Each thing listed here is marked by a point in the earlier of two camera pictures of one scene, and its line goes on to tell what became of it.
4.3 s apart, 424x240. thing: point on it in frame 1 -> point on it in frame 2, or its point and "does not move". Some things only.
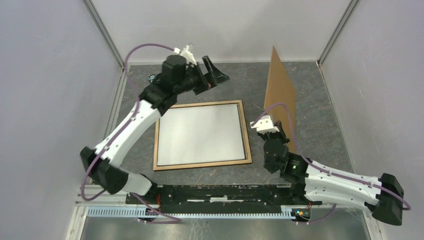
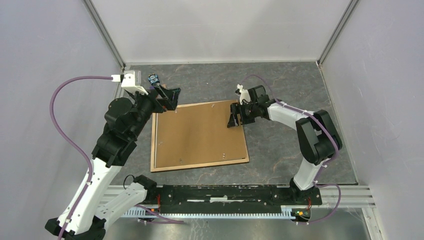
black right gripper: (280, 134) -> (236, 108)
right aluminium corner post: (348, 13) does not move
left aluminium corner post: (97, 21) does not move
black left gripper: (214, 77) -> (172, 95)
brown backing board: (279, 91) -> (198, 134)
